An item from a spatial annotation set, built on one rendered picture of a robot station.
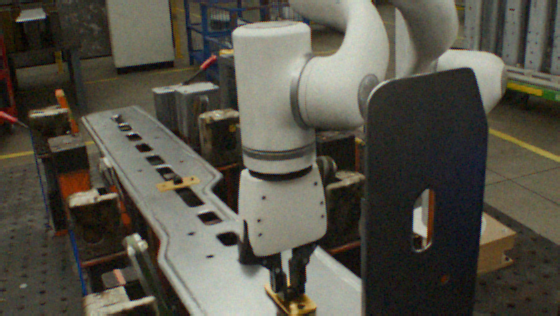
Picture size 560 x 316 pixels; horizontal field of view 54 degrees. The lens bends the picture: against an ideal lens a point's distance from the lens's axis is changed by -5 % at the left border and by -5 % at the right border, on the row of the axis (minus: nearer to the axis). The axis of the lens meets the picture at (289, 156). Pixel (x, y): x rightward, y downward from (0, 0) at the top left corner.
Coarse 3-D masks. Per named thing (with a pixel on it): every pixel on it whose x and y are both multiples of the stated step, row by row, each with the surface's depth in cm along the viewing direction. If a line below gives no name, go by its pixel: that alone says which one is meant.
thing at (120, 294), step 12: (120, 288) 69; (132, 288) 70; (84, 300) 66; (96, 300) 66; (108, 300) 66; (120, 300) 66; (132, 300) 70; (144, 300) 66; (156, 300) 67; (84, 312) 65; (96, 312) 64; (108, 312) 64; (120, 312) 65; (132, 312) 66; (144, 312) 66; (156, 312) 67
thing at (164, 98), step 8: (160, 88) 167; (168, 88) 166; (160, 96) 162; (168, 96) 163; (160, 104) 163; (168, 104) 164; (160, 112) 164; (168, 112) 165; (176, 112) 166; (160, 120) 165; (168, 120) 165; (176, 120) 166; (168, 128) 166; (176, 128) 167; (176, 136) 168
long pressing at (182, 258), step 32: (96, 128) 152; (160, 128) 148; (128, 160) 126; (192, 160) 124; (128, 192) 111; (160, 192) 108; (160, 224) 96; (192, 224) 95; (224, 224) 94; (160, 256) 86; (192, 256) 85; (224, 256) 84; (288, 256) 83; (320, 256) 82; (192, 288) 76; (224, 288) 76; (256, 288) 76; (320, 288) 75; (352, 288) 74
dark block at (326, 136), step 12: (324, 132) 99; (336, 132) 99; (348, 132) 99; (324, 144) 95; (336, 144) 96; (348, 144) 97; (336, 156) 97; (348, 156) 98; (336, 168) 97; (348, 168) 99
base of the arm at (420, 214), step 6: (426, 192) 130; (426, 198) 131; (426, 204) 131; (414, 210) 142; (420, 210) 142; (426, 210) 132; (414, 216) 139; (420, 216) 139; (426, 216) 132; (414, 222) 136; (420, 222) 136; (426, 222) 133; (414, 228) 134; (420, 228) 133; (426, 228) 133; (420, 234) 131; (426, 234) 130; (480, 234) 129; (426, 240) 130
